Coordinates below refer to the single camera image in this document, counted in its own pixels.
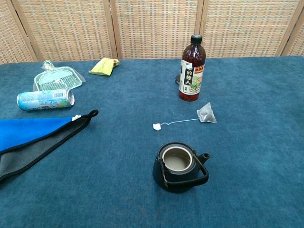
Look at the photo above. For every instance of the small dark object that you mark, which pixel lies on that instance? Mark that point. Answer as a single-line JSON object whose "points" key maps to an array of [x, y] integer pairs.
{"points": [[177, 79]]}

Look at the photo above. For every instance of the brown iced tea bottle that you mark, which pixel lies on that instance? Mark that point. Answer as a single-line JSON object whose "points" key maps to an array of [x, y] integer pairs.
{"points": [[191, 61]]}

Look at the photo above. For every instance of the yellow snack packet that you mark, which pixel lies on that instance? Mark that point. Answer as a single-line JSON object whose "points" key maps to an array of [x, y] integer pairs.
{"points": [[102, 66]]}

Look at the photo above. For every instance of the woven rattan folding screen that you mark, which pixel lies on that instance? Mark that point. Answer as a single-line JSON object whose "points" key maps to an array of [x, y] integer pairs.
{"points": [[154, 28]]}

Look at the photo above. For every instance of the teal table cover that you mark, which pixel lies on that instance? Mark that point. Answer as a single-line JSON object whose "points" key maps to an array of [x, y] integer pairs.
{"points": [[95, 190]]}

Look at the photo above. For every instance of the packaged clear mini dustpan set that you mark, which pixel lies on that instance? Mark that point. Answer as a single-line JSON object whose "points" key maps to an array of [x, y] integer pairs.
{"points": [[54, 76]]}

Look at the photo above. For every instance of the light blue drink can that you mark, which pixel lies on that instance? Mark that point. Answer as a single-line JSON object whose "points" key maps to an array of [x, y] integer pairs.
{"points": [[42, 99]]}

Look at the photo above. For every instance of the blue and grey cloth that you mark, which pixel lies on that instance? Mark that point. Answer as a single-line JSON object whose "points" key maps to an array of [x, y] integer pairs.
{"points": [[28, 130]]}

